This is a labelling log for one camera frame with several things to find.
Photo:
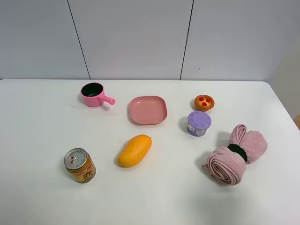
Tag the toy fruit tart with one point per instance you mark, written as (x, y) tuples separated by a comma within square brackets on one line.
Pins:
[(204, 103)]

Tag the gold drink can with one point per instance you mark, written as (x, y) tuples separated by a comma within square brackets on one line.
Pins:
[(79, 165)]

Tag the purple lidded cup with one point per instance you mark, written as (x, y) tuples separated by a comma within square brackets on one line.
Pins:
[(197, 123)]

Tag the pink toy saucepan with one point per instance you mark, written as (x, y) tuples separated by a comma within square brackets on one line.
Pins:
[(94, 95)]

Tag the pink square plate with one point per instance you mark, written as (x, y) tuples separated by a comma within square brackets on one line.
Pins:
[(147, 110)]

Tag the yellow toy mango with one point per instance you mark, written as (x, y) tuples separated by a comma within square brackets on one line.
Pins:
[(135, 150)]

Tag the rolled pink towel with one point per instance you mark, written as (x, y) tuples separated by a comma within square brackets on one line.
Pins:
[(228, 164)]

